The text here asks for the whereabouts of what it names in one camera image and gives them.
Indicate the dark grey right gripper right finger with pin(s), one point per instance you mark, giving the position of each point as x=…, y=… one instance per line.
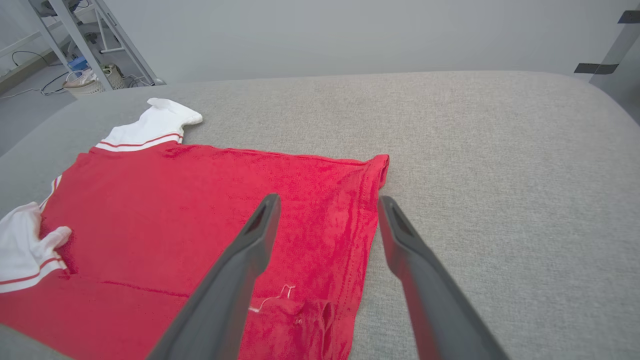
x=435, y=300

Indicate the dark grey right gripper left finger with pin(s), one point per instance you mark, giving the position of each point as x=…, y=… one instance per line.
x=225, y=290

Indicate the red and white shirt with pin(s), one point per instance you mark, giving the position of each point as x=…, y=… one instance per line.
x=150, y=215

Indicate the beige woven basket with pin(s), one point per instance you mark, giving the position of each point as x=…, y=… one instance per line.
x=114, y=76

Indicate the white plastic laundry basket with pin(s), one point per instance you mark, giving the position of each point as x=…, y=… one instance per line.
x=85, y=89

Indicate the white folding rack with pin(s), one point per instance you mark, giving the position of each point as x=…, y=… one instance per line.
x=107, y=49

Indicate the blue box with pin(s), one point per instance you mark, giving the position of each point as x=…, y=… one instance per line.
x=77, y=63

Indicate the white partition panel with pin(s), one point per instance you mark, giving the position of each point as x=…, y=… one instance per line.
x=350, y=35

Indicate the large white desk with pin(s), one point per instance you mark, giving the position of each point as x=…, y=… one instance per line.
x=75, y=35

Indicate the grey post with black tape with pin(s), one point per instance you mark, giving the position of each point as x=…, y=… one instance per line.
x=617, y=50

